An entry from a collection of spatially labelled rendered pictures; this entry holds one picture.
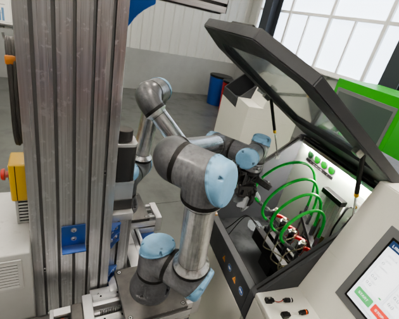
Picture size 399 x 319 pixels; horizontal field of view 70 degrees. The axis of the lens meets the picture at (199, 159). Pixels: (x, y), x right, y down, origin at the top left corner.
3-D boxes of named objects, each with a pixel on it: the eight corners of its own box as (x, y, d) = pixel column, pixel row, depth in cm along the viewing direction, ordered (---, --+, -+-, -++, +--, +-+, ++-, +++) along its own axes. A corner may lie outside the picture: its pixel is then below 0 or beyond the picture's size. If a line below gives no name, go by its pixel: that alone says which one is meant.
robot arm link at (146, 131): (118, 179, 145) (140, 76, 121) (131, 167, 159) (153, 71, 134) (139, 188, 144) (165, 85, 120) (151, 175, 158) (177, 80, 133)
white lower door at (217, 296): (181, 292, 214) (199, 222, 184) (183, 292, 215) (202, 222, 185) (208, 391, 161) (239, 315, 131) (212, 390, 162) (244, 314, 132)
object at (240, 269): (201, 223, 183) (206, 203, 176) (206, 223, 185) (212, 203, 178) (240, 312, 132) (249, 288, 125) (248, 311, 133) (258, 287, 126)
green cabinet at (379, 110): (297, 176, 465) (338, 77, 394) (334, 176, 495) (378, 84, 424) (345, 218, 379) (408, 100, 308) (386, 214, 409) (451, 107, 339)
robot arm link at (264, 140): (249, 135, 108) (256, 130, 115) (242, 160, 113) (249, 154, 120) (268, 142, 105) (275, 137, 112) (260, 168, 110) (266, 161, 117)
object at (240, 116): (201, 131, 558) (225, 21, 471) (252, 137, 586) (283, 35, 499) (217, 164, 446) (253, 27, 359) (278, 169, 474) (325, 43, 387)
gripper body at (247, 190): (230, 188, 124) (237, 164, 118) (247, 188, 127) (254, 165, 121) (237, 199, 117) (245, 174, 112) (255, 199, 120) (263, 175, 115)
